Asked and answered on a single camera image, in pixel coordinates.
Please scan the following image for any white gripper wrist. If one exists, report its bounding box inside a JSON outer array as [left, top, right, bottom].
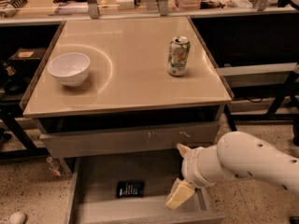
[[165, 144, 228, 210]]

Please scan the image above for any dark blue rxbar wrapper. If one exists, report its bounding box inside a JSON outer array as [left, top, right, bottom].
[[116, 180, 145, 198]]

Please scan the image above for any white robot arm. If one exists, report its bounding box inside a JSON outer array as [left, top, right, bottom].
[[165, 132, 299, 210]]

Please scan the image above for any grey drawer cabinet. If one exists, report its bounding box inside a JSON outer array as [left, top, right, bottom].
[[19, 16, 235, 224]]

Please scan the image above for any open middle drawer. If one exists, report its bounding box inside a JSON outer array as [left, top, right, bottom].
[[65, 149, 225, 224]]

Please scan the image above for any closed top drawer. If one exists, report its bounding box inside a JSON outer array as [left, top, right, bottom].
[[40, 121, 220, 158]]

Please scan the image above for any green white soda can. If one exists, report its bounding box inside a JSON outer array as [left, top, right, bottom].
[[167, 36, 191, 77]]

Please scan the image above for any white ceramic bowl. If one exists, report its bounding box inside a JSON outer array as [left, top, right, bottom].
[[48, 52, 91, 87]]

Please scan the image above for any white shoe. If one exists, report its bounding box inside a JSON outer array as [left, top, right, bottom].
[[0, 211, 27, 224]]

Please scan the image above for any black box with label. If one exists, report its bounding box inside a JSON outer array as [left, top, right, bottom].
[[8, 48, 46, 67]]

